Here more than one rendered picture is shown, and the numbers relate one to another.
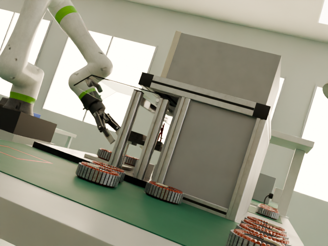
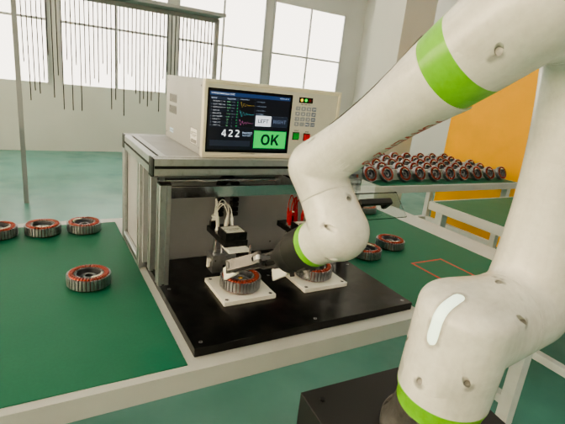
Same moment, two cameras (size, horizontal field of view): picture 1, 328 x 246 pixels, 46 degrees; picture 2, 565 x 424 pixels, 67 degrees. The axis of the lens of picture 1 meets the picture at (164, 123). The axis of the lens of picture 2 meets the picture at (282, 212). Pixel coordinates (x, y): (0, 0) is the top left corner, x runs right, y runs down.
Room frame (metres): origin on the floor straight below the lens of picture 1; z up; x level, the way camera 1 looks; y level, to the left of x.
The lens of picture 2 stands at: (2.52, 0.87, 1.32)
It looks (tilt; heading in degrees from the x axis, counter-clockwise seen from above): 16 degrees down; 222
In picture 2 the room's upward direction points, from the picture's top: 6 degrees clockwise
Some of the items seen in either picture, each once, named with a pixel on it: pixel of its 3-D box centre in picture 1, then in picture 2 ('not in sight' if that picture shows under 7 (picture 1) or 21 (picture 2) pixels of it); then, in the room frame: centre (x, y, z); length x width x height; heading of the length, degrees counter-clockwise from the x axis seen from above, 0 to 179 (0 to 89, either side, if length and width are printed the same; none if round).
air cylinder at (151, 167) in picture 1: (143, 168); not in sight; (1.51, 0.02, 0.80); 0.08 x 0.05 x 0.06; 162
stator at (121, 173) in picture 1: (106, 171); (366, 251); (1.19, 0.12, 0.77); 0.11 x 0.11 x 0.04
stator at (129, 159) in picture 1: (132, 160); (240, 279); (1.78, 0.08, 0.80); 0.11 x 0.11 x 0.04
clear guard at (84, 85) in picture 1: (126, 97); (339, 193); (1.49, 0.17, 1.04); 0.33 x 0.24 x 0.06; 72
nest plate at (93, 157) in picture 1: (109, 162); (312, 277); (1.55, 0.16, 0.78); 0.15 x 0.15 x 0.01; 72
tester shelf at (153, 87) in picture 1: (215, 114); (241, 153); (1.57, -0.19, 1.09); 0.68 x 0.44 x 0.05; 162
